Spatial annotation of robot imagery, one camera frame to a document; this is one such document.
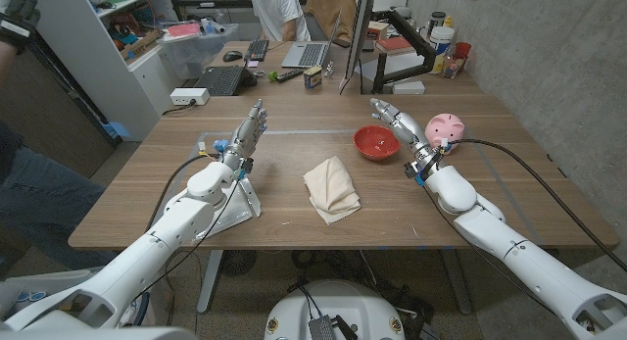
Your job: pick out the person in blue jeans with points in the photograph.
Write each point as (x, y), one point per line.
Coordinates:
(44, 198)

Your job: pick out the green round object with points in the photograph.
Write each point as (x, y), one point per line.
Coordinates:
(273, 76)

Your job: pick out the black remote control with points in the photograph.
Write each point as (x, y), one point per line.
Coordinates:
(290, 75)

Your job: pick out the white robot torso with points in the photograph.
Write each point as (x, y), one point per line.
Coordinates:
(338, 306)

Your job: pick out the yellow bottle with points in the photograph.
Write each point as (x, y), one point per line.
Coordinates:
(447, 21)

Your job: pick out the clear glass jar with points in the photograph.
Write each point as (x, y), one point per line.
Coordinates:
(451, 68)

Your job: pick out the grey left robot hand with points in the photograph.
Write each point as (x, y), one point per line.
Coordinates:
(247, 134)

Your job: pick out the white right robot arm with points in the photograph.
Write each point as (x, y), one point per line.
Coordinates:
(490, 227)

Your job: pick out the small black keyboard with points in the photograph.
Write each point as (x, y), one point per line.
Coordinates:
(256, 50)

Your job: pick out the red bowl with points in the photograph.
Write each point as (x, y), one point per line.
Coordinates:
(376, 143)

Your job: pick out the white power strip box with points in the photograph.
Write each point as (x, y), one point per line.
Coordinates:
(188, 96)

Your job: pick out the flat white box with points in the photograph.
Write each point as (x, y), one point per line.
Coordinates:
(409, 87)

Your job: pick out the red book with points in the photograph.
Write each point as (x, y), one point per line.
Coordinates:
(394, 44)

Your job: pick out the pink sticky note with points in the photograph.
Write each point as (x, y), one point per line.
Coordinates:
(252, 63)

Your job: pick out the brown jacket on chair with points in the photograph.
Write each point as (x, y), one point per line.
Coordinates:
(330, 7)

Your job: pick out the beige folded cheesecloth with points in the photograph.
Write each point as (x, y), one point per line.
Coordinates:
(332, 188)

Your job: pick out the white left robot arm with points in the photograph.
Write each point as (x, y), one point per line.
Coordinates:
(186, 217)

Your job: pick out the black laptop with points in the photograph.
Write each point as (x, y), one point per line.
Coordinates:
(223, 80)

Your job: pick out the silver laptop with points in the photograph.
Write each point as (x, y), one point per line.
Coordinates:
(308, 53)

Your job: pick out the clear plastic storage bin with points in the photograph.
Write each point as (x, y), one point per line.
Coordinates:
(196, 51)

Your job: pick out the black computer monitor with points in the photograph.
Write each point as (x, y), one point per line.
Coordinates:
(360, 26)

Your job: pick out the black floor fan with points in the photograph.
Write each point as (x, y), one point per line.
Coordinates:
(237, 262)

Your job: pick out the black-lidded jar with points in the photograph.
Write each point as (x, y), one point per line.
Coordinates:
(436, 21)

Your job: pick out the white plastic tub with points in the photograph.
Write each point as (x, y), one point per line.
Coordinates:
(441, 43)

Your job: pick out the yellow card box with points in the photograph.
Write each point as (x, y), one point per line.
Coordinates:
(313, 78)

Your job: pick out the pink piggy bank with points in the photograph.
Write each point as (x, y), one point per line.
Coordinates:
(443, 127)

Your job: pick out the white shelf cabinet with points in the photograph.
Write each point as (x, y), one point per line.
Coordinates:
(98, 70)

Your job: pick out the black computer mouse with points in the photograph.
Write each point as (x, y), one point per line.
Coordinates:
(232, 56)

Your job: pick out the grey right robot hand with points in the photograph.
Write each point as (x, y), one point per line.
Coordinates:
(409, 129)

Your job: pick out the person in white t-shirt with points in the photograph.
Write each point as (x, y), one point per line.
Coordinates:
(276, 12)

